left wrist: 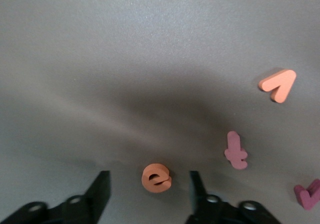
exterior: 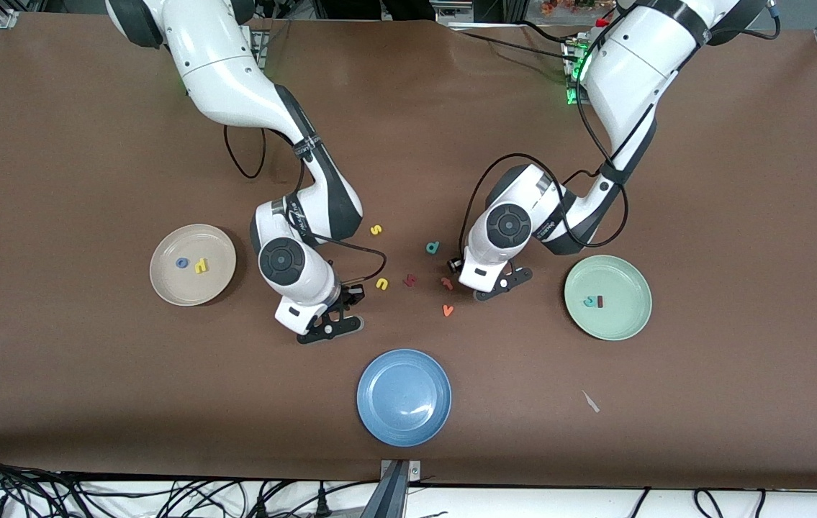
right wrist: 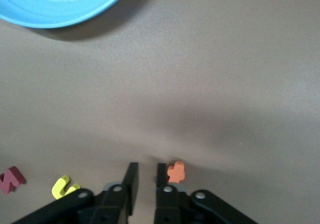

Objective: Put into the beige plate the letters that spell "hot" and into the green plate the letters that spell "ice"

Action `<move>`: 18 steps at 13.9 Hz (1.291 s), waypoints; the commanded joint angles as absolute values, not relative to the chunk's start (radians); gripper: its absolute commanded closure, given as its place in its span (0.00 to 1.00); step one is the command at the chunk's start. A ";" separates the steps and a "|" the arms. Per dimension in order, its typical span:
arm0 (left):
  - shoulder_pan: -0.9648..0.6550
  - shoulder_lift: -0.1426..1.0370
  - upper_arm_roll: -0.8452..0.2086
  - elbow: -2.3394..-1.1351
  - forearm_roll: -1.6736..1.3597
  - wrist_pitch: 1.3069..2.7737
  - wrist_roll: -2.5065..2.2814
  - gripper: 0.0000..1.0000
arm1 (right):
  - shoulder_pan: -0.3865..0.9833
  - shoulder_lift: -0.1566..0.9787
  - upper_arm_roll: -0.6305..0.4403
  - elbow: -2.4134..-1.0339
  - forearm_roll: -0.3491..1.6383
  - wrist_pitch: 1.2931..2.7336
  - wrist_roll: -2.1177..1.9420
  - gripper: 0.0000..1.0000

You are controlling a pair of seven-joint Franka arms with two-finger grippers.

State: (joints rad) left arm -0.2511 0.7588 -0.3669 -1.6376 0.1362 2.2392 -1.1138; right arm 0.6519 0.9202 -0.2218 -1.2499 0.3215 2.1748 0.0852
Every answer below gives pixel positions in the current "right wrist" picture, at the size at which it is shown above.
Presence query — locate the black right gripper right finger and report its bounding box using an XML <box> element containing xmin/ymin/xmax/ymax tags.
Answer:
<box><xmin>153</xmin><ymin>163</ymin><xmax>258</xmax><ymax>224</ymax></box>

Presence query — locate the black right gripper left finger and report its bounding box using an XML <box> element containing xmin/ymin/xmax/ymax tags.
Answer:
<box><xmin>11</xmin><ymin>162</ymin><xmax>139</xmax><ymax>224</ymax></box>

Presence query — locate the yellow letter u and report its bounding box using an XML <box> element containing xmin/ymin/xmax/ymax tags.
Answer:
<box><xmin>51</xmin><ymin>175</ymin><xmax>81</xmax><ymax>200</ymax></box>

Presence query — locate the maroon letter k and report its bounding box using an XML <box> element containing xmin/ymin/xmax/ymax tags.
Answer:
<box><xmin>0</xmin><ymin>165</ymin><xmax>26</xmax><ymax>195</ymax></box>

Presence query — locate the brown table cover sheet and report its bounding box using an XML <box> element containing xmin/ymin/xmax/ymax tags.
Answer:
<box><xmin>0</xmin><ymin>0</ymin><xmax>320</xmax><ymax>224</ymax></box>

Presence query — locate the blue plate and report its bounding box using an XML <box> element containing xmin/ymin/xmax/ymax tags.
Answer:
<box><xmin>0</xmin><ymin>0</ymin><xmax>135</xmax><ymax>29</ymax></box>

